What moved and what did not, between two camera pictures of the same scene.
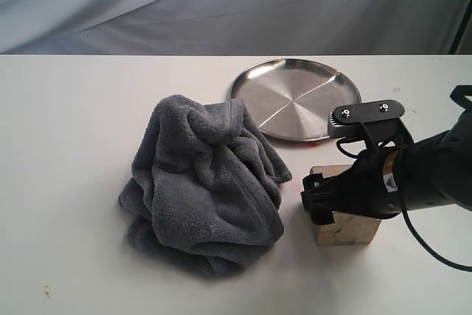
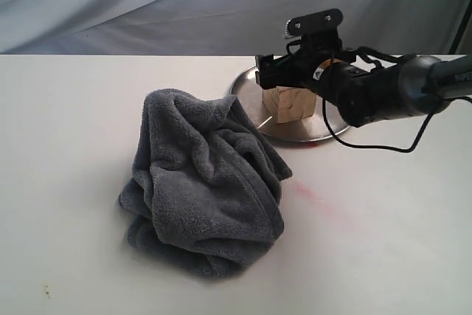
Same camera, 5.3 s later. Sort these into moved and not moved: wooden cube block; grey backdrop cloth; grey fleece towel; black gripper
Moved: black gripper; wooden cube block
Not moved: grey fleece towel; grey backdrop cloth
